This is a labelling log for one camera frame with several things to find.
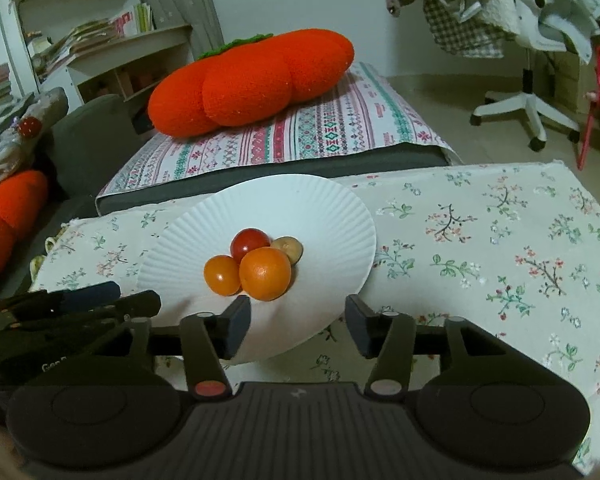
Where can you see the floral tablecloth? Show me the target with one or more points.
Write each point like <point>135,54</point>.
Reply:
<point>480,260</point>

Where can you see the patterned striped cushion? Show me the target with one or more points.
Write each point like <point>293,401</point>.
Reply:
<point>330,130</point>

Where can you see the orange tangerine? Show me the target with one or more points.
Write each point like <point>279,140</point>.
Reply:
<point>265,272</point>

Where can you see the white office chair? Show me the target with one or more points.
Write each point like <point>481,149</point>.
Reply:
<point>530,95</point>

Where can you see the small red cherry tomato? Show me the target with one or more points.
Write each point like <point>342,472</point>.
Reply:
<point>249,242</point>

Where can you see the small orange persimmon cushion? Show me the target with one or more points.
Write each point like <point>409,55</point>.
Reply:
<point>10,215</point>

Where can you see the pile of leaning books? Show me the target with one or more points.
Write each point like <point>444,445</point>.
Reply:
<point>95,32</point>

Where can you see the small orange cherry tomato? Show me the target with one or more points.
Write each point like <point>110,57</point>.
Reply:
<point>221,275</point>

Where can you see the large orange persimmon cushion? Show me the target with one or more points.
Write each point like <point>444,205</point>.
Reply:
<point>250,80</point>

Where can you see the white paper plate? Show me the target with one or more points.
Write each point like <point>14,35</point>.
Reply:
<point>280,200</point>

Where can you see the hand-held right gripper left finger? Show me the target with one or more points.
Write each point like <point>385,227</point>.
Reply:
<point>237,327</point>

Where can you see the wooden desk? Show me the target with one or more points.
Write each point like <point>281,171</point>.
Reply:
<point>570,85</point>

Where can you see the pile of clothes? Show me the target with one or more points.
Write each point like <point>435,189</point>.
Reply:
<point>480,10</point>

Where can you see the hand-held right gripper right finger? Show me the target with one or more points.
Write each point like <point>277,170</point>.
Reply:
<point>360,330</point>

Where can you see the white bookshelf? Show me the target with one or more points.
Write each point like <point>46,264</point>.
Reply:
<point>145,42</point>

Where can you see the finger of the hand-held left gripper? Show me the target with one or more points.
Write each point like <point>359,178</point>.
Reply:
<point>92,294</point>
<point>140,304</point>

